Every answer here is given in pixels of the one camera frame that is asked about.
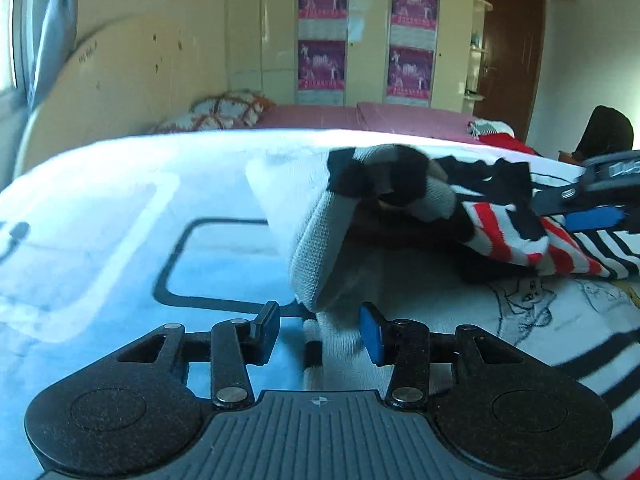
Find striped knit child sweater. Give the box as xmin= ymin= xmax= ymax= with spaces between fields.
xmin=246 ymin=145 xmax=639 ymax=479

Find black office chair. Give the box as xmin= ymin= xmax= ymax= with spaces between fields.
xmin=559 ymin=105 xmax=634 ymax=165

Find red garment on bed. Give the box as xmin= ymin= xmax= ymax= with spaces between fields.
xmin=477 ymin=132 xmax=537 ymax=155

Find black white patterned garment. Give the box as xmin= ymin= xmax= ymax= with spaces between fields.
xmin=468 ymin=119 xmax=515 ymax=139

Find pink checkered bedspread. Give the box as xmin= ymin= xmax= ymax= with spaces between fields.
xmin=255 ymin=102 xmax=477 ymax=143

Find white corner shelves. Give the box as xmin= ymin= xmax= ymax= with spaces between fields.
xmin=462 ymin=0 xmax=494 ymax=114

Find brown wooden door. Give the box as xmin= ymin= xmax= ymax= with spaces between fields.
xmin=474 ymin=0 xmax=546 ymax=142

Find lower right purple poster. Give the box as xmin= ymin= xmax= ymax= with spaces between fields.
xmin=385 ymin=46 xmax=434 ymax=107

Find purple poster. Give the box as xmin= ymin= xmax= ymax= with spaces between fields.
xmin=296 ymin=40 xmax=346 ymax=106
xmin=390 ymin=0 xmax=438 ymax=51
xmin=297 ymin=0 xmax=348 ymax=41
xmin=385 ymin=46 xmax=434 ymax=107

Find near patterned pillow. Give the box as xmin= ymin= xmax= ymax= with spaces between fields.
xmin=151 ymin=112 xmax=238 ymax=134

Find patterned pillow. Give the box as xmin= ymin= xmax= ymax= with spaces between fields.
xmin=151 ymin=112 xmax=238 ymax=134
xmin=191 ymin=90 xmax=276 ymax=128

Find far patterned pillow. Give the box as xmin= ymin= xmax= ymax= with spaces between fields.
xmin=191 ymin=90 xmax=276 ymax=128

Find upper right purple poster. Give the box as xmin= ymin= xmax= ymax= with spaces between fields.
xmin=390 ymin=0 xmax=438 ymax=51

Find lower left purple poster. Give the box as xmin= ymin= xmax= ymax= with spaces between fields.
xmin=296 ymin=40 xmax=346 ymax=106

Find cream rounded headboard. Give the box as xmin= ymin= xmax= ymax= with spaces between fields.
xmin=13 ymin=13 xmax=228 ymax=177

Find upper left purple poster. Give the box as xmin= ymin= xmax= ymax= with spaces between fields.
xmin=297 ymin=0 xmax=348 ymax=41

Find bright window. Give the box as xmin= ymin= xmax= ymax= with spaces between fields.
xmin=0 ymin=0 xmax=16 ymax=92

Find cream glossy wardrobe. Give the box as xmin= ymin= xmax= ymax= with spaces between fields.
xmin=226 ymin=0 xmax=473 ymax=112

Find blue curtain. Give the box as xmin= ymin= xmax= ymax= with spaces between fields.
xmin=23 ymin=0 xmax=78 ymax=110

